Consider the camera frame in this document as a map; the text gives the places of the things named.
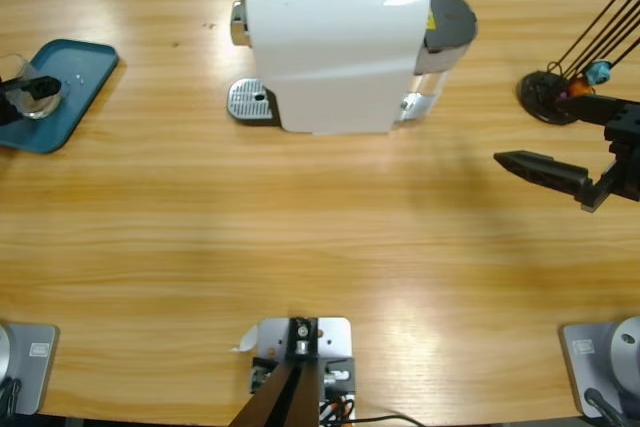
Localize teal plastic tray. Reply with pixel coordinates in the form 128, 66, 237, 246
0, 38, 120, 156

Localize clear drinking glass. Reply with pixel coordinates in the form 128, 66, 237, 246
0, 52, 65, 122

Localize dark camera post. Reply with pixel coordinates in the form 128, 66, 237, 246
233, 316, 322, 427

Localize black base cable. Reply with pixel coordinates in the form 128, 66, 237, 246
0, 376, 24, 416
583, 386, 629, 427

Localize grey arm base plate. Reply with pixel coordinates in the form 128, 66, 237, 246
0, 322, 60, 417
558, 315, 640, 419

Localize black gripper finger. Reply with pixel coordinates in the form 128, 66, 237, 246
0, 75, 63, 129

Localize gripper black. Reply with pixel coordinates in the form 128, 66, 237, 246
493, 94, 640, 214

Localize thin black mount cable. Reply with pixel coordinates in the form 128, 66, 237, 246
349, 413, 426, 427

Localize white coffee machine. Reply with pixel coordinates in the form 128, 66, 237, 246
229, 0, 434, 137

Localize orange wires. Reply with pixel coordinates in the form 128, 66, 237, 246
319, 394, 354, 421

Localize black capsule holder with rods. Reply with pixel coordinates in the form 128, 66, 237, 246
518, 0, 640, 126

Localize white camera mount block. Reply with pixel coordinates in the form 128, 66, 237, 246
252, 316, 354, 421

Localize teal coffee capsule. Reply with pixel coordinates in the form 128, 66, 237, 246
585, 60, 612, 83

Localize white paper tag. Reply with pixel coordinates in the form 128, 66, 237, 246
229, 325, 260, 353

